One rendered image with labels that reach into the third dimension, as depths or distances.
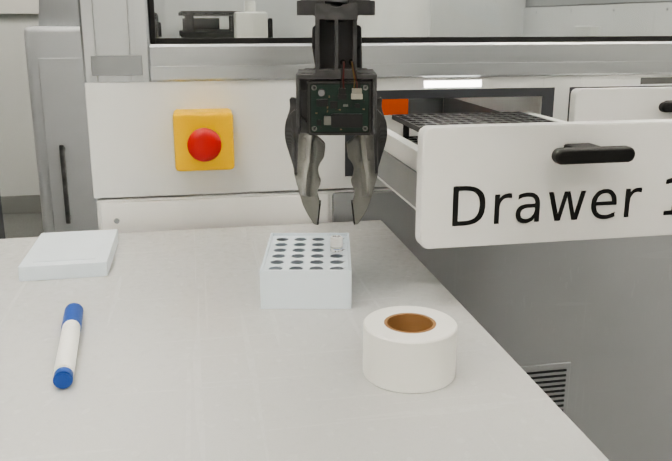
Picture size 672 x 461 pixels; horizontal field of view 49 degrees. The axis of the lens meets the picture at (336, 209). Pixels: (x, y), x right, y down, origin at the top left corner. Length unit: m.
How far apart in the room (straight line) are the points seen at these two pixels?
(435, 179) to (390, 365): 0.19
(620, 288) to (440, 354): 0.68
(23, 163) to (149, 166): 3.37
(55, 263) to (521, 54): 0.64
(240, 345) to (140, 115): 0.42
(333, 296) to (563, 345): 0.57
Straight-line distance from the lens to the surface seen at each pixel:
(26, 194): 4.36
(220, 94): 0.96
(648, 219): 0.77
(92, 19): 0.96
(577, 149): 0.67
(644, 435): 1.34
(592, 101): 1.08
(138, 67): 0.95
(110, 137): 0.97
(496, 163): 0.68
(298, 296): 0.69
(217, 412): 0.53
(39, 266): 0.82
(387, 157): 0.84
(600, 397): 1.26
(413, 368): 0.54
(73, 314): 0.68
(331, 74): 0.65
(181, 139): 0.92
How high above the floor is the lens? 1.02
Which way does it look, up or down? 14 degrees down
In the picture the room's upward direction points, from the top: straight up
